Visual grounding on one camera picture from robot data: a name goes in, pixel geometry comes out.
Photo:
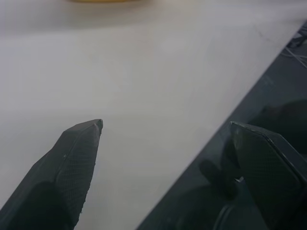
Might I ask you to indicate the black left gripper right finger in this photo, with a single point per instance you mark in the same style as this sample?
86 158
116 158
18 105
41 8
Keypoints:
266 172

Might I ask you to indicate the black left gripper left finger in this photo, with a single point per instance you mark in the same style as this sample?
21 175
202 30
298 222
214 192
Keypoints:
64 172

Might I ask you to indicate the yellow object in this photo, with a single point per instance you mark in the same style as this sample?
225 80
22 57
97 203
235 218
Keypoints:
102 1

